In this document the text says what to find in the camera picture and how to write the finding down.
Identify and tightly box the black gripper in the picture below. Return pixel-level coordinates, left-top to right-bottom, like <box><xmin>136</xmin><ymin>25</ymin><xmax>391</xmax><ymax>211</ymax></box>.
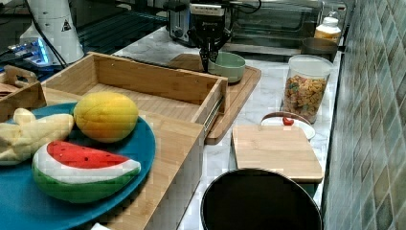
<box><xmin>188</xmin><ymin>2</ymin><xmax>231</xmax><ymax>72</ymax></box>

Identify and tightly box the light green cup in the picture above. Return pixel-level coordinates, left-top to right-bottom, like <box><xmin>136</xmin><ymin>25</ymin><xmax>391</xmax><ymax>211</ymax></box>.
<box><xmin>208</xmin><ymin>52</ymin><xmax>246</xmax><ymax>83</ymax></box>

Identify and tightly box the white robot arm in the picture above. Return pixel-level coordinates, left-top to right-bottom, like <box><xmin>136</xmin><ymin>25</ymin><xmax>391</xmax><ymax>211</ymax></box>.
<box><xmin>20</xmin><ymin>0</ymin><xmax>231</xmax><ymax>67</ymax></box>

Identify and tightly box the wooden cutting board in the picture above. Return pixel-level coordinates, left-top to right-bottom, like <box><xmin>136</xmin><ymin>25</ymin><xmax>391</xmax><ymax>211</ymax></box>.
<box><xmin>168</xmin><ymin>54</ymin><xmax>261</xmax><ymax>145</ymax></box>

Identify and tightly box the black two-slot toaster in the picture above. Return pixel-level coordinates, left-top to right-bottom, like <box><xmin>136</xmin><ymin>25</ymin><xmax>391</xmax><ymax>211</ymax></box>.
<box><xmin>163</xmin><ymin>0</ymin><xmax>196</xmax><ymax>48</ymax></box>

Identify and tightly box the wooden drawer tray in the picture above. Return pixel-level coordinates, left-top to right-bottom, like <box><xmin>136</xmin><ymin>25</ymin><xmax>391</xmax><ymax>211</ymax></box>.
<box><xmin>40</xmin><ymin>51</ymin><xmax>229</xmax><ymax>128</ymax></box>

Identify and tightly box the clear cereal jar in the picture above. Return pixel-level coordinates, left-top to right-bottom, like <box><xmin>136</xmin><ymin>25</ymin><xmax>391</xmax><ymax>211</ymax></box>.
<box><xmin>282</xmin><ymin>55</ymin><xmax>333</xmax><ymax>124</ymax></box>

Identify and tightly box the juice bottle white cap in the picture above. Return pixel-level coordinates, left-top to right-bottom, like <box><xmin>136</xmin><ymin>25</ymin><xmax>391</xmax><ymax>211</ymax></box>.
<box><xmin>314</xmin><ymin>17</ymin><xmax>341</xmax><ymax>43</ymax></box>

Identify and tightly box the plush yellow lemon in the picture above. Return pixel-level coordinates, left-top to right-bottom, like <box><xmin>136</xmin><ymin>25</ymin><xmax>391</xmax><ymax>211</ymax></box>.
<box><xmin>73</xmin><ymin>91</ymin><xmax>139</xmax><ymax>143</ymax></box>

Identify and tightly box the teal box with wooden lid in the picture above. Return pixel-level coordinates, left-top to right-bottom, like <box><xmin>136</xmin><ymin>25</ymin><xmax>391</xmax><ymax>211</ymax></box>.
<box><xmin>231</xmin><ymin>125</ymin><xmax>324</xmax><ymax>197</ymax></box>

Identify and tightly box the bamboo box stand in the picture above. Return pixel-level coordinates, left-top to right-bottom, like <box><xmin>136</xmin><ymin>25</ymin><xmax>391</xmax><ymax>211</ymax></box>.
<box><xmin>41</xmin><ymin>85</ymin><xmax>206</xmax><ymax>230</ymax></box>

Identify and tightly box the black pot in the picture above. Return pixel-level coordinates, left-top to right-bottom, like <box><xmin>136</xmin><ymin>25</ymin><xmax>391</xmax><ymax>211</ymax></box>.
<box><xmin>200</xmin><ymin>169</ymin><xmax>324</xmax><ymax>230</ymax></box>

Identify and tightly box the wooden tea organizer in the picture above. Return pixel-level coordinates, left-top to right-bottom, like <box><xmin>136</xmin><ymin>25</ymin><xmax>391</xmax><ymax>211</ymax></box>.
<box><xmin>0</xmin><ymin>65</ymin><xmax>47</xmax><ymax>122</ymax></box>

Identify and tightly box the plush watermelon slice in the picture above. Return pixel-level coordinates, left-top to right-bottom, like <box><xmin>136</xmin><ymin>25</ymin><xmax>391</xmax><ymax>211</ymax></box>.
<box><xmin>32</xmin><ymin>141</ymin><xmax>142</xmax><ymax>203</ymax></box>

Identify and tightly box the blue plate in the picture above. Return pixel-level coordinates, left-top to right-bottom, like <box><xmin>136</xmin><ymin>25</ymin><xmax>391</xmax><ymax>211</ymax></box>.
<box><xmin>0</xmin><ymin>118</ymin><xmax>156</xmax><ymax>230</ymax></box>

